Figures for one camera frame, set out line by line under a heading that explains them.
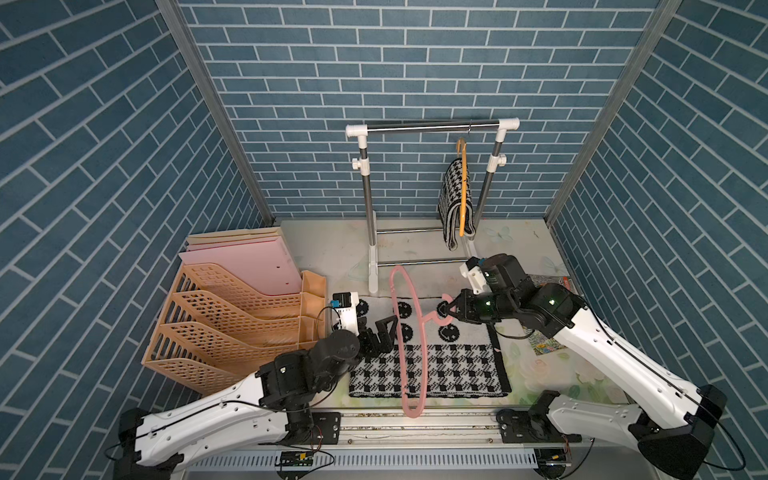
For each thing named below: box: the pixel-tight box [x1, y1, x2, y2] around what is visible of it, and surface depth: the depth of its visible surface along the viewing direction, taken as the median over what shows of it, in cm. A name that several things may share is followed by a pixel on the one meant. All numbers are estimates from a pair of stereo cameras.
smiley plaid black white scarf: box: [348, 297, 512, 398], surface depth 82 cm
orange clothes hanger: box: [457, 138, 467, 237], surface depth 75 cm
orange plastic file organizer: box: [142, 264, 327, 396], surface depth 77 cm
